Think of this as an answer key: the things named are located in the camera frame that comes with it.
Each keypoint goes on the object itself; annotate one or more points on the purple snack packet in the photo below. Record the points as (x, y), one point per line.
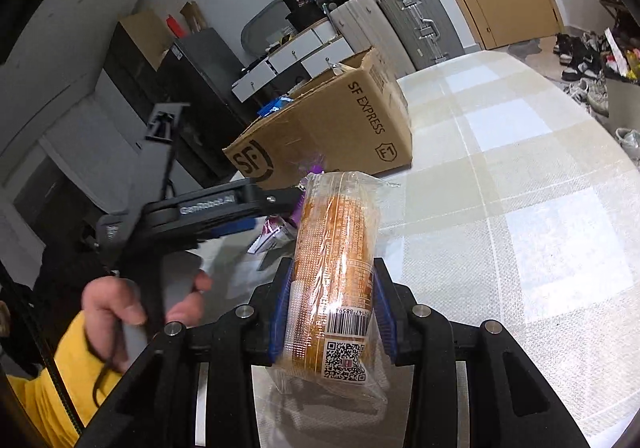
(275, 233)

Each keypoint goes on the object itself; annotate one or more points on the pile of shoes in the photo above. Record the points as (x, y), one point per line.
(590, 57)

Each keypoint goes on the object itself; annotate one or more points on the white wardrobe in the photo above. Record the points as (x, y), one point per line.
(75, 137)

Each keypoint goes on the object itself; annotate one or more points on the person's left hand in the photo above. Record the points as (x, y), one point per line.
(110, 298)

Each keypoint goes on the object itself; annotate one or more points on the grey metal cabinet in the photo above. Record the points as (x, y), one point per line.
(205, 57)

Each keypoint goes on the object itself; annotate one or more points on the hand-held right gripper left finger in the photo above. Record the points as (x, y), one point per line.
(280, 323)

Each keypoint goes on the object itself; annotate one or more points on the white drawer unit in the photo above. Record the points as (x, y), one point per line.
(285, 57)

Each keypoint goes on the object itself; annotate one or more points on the blue snack packet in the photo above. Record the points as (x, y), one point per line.
(275, 105)

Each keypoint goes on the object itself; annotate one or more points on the brown cardboard sheet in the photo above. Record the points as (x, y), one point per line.
(145, 30)

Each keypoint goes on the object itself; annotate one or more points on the beige suitcase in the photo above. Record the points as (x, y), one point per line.
(365, 27)

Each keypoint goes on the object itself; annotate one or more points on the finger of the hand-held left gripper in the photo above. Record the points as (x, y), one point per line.
(235, 228)
(280, 200)

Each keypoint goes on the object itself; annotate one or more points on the brown paper bag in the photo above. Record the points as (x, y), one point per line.
(192, 15)

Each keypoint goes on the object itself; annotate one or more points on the clear-wrapped bread packet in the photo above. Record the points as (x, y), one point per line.
(330, 253)

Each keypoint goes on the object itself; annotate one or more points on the red paper bag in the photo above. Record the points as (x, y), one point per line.
(175, 25)

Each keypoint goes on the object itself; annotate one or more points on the cardboard box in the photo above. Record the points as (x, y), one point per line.
(325, 127)

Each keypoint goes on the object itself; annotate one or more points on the black cabinet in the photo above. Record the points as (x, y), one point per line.
(145, 77)

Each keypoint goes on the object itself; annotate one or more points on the white sneaker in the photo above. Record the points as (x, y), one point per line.
(630, 137)

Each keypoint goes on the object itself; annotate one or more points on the person's left forearm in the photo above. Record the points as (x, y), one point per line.
(55, 393)

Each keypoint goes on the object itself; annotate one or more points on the silver suitcase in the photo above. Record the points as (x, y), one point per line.
(420, 17)

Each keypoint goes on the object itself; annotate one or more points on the black bag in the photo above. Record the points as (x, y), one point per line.
(300, 2)

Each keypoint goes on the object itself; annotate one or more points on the grey oval lid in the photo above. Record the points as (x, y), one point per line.
(260, 27)

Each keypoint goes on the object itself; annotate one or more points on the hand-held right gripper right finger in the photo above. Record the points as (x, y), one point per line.
(387, 323)

